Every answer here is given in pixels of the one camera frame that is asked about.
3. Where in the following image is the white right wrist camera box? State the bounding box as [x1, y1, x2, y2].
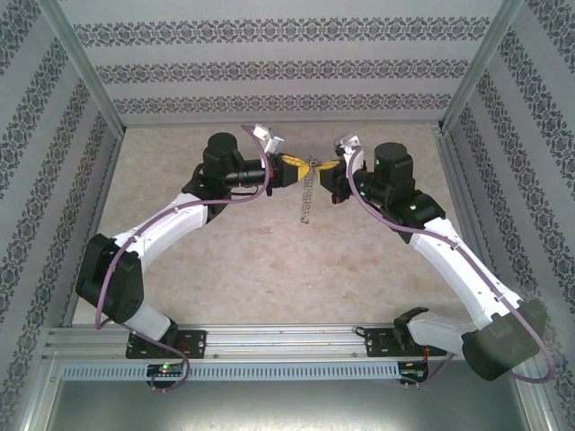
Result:
[332, 132, 363, 159]

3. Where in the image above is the aluminium back rail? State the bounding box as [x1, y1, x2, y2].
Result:
[123, 119, 444, 129]

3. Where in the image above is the grey metal sheet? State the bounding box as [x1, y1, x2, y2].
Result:
[44, 379, 547, 431]

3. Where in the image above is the left circuit board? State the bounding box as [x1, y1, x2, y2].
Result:
[146, 363, 185, 377]

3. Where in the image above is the aluminium left side rail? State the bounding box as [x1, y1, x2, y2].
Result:
[62, 129, 125, 327]

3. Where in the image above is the slotted grey cable duct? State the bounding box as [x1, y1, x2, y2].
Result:
[60, 362, 401, 382]

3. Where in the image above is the aluminium right frame post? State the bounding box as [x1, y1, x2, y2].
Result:
[438, 0, 525, 134]

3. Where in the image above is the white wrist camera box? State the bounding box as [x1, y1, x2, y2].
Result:
[332, 132, 363, 159]
[251, 124, 287, 156]

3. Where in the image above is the aluminium left frame post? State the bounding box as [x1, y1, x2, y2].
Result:
[38, 0, 126, 136]

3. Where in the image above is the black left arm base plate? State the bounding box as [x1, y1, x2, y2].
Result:
[125, 330, 208, 360]

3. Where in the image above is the circuit board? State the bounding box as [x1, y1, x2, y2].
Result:
[401, 365, 430, 383]
[146, 363, 185, 377]

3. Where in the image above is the aluminium frame post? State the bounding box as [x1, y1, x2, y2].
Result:
[38, 0, 126, 136]
[438, 0, 525, 134]

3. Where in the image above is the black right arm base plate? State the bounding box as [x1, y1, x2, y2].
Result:
[364, 326, 448, 359]

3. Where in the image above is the right circuit board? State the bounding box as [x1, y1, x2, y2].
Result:
[401, 365, 430, 383]

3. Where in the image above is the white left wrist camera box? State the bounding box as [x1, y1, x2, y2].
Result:
[251, 124, 287, 156]

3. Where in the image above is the aluminium mounting rail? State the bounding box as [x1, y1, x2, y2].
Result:
[42, 323, 529, 360]

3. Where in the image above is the aluminium right side rail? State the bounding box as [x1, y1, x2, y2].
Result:
[430, 125, 509, 322]

